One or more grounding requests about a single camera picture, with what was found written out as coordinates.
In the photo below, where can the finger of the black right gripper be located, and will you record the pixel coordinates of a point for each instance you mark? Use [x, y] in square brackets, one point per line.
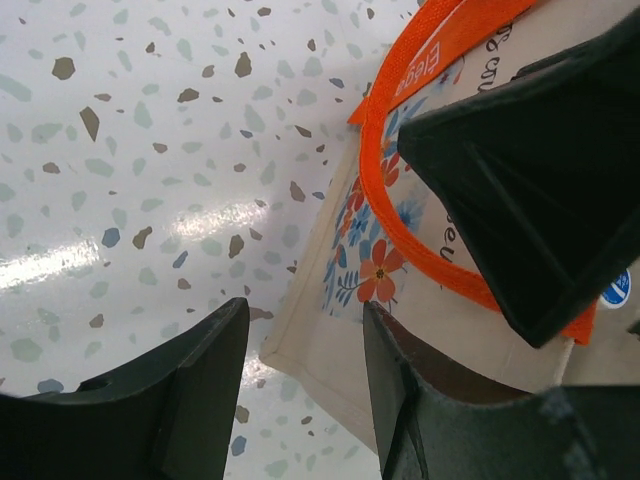
[541, 177]

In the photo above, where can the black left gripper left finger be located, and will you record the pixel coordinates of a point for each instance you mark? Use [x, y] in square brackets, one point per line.
[167, 414]

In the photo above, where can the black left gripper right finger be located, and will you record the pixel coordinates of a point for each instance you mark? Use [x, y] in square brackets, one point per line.
[434, 418]

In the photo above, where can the blue label water bottle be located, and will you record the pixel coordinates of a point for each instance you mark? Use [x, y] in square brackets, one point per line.
[618, 292]

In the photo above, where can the beige canvas bag orange handles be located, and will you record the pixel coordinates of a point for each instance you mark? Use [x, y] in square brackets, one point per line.
[383, 235]

